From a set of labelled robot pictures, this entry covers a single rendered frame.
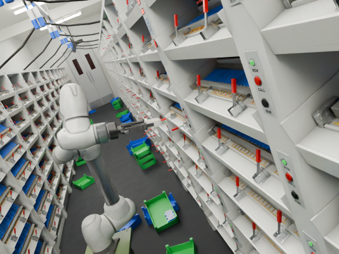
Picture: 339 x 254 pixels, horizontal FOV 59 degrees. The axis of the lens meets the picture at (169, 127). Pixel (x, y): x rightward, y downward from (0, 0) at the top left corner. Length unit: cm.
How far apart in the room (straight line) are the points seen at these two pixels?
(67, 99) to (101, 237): 109
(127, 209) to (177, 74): 124
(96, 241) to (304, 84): 181
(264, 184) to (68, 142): 81
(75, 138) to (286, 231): 85
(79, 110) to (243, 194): 74
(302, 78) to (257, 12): 13
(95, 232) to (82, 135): 95
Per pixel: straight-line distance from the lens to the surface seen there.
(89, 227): 210
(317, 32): 41
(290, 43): 46
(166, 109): 190
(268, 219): 105
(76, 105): 132
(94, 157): 191
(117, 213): 213
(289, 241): 96
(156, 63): 187
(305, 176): 59
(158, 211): 266
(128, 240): 223
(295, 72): 54
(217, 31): 73
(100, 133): 130
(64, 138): 131
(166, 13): 118
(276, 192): 80
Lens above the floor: 138
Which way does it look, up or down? 16 degrees down
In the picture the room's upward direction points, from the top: 23 degrees counter-clockwise
